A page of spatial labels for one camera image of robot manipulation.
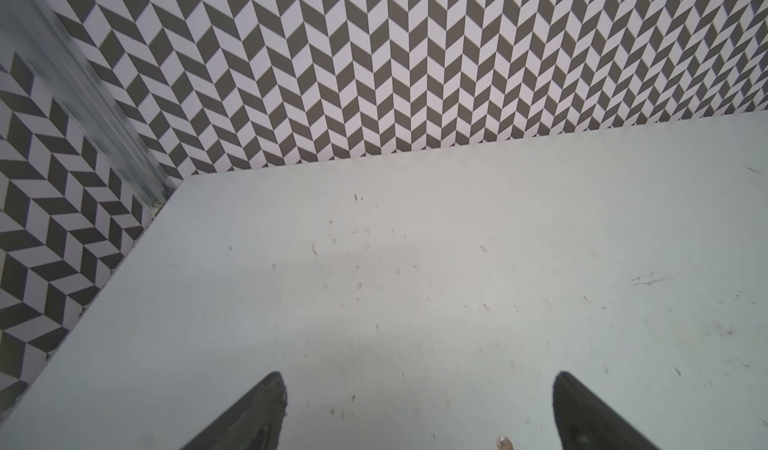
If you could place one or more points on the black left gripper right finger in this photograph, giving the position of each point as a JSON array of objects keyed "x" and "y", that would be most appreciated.
[{"x": 584, "y": 421}]

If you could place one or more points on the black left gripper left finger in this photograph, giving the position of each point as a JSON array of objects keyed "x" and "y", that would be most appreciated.
[{"x": 252, "y": 422}]

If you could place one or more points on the aluminium left corner post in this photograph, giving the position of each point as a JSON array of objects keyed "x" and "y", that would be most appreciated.
[{"x": 46, "y": 46}]

